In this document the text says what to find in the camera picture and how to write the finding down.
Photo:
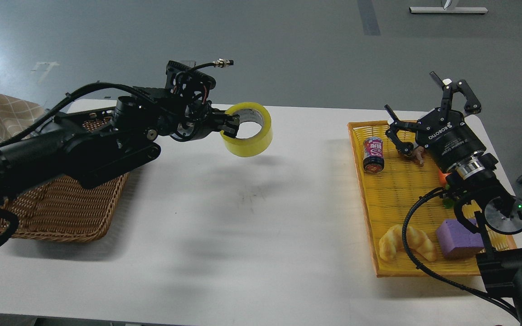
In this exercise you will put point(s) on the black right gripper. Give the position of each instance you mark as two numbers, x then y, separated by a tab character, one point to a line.
449	138

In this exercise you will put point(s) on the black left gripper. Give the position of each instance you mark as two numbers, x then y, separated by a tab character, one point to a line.
199	119

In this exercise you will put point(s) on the yellow tape roll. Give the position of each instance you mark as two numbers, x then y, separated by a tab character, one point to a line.
254	145

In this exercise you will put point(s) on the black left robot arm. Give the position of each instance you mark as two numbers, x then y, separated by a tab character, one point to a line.
57	144

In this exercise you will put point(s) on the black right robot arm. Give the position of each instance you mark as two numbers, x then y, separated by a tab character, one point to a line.
482	204

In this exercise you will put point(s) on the brown toy frog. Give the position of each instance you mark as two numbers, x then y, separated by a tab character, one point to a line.
416	155

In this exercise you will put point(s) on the small pink drink can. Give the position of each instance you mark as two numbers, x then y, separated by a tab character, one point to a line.
373	161

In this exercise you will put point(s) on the yellow plastic basket tray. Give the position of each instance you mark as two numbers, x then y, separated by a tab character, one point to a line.
387	198

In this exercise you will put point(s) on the toy carrot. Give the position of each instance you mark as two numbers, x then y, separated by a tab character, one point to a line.
447	200

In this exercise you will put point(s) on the white stand base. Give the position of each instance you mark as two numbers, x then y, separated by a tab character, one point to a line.
448	10

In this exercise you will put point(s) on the purple foam block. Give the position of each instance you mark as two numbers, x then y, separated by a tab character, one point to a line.
457	242

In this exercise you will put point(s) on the toy croissant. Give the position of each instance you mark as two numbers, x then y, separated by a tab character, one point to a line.
417	240

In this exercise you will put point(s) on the brown wicker basket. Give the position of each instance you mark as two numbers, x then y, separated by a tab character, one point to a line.
64	212

